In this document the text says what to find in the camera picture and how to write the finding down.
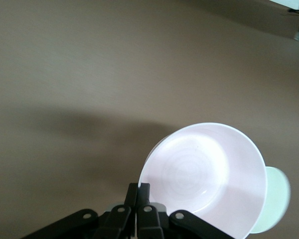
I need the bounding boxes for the brown table cover sheet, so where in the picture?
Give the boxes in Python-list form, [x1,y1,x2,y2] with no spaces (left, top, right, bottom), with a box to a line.
[0,0,299,239]

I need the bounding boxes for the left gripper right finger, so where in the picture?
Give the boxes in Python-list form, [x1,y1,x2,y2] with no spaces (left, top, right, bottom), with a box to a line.
[136,183,242,239]

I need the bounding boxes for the pale green plate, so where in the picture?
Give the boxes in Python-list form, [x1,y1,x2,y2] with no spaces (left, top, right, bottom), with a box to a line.
[249,166,292,235]

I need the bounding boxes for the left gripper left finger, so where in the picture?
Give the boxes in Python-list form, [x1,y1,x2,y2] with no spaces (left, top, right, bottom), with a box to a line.
[22,183,139,239]

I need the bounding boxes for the pink plastic bowl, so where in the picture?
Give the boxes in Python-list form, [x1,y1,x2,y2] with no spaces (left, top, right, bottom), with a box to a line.
[139,121,269,239]

